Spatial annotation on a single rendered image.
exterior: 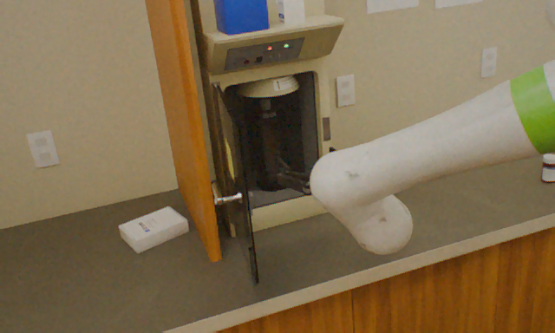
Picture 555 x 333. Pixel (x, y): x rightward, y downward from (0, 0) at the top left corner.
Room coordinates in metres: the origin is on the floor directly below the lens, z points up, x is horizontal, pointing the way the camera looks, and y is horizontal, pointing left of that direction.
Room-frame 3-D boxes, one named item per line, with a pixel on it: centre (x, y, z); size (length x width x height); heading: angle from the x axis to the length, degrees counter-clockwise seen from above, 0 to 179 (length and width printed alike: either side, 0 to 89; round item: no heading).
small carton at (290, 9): (1.27, -0.07, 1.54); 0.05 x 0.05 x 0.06; 14
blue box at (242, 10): (1.24, 0.04, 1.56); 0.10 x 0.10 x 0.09; 18
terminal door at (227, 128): (1.10, 0.10, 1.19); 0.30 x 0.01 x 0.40; 11
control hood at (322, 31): (1.26, -0.03, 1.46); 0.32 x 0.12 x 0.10; 108
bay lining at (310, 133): (1.43, 0.03, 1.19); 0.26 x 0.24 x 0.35; 108
